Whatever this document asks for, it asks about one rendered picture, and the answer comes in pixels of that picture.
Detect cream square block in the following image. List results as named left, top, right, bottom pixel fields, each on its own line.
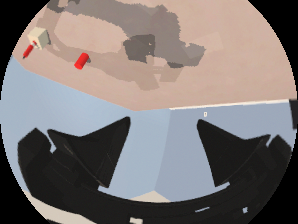
left=28, top=27, right=49, bottom=49

